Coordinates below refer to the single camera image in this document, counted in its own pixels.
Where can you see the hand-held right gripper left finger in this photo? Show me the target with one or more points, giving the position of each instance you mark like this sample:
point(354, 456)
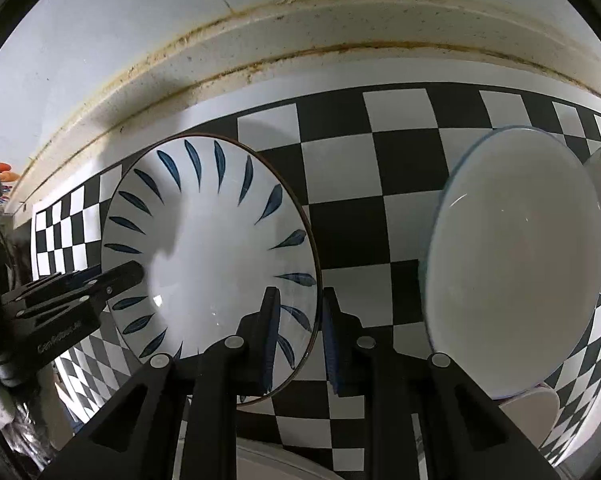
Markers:
point(267, 345)

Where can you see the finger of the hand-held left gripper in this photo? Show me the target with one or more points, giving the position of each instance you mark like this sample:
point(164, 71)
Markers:
point(123, 280)
point(60, 281)

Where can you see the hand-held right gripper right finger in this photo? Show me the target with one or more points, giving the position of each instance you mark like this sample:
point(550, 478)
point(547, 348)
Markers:
point(333, 350)

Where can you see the blue leaf pattern plate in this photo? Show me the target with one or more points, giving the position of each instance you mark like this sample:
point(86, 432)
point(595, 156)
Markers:
point(205, 240)

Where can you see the white plate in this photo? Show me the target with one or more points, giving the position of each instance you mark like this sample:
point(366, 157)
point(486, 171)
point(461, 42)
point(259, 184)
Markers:
point(280, 465)

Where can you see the white bowl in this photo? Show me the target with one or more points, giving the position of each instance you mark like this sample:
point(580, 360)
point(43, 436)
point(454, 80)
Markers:
point(510, 260)

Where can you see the black white checkered tablecloth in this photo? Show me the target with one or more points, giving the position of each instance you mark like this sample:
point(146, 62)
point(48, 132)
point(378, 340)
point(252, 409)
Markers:
point(405, 160)

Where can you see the white dish under bowl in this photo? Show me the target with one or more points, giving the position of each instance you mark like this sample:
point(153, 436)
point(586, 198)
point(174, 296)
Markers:
point(530, 410)

